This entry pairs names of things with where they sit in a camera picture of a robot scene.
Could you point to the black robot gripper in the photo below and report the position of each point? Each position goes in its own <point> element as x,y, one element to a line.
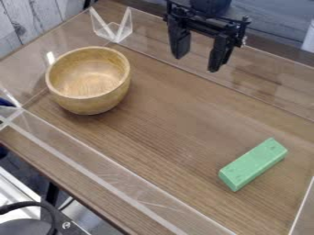
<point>212,18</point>

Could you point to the green rectangular block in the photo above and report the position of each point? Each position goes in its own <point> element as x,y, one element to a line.
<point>240,172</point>

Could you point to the light wooden bowl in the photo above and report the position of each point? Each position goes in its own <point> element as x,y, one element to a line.
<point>89,80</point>

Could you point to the black table leg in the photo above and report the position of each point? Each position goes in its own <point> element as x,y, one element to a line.
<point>53,194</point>

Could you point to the clear acrylic wall enclosure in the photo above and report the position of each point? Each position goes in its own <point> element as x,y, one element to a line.
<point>142,163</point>

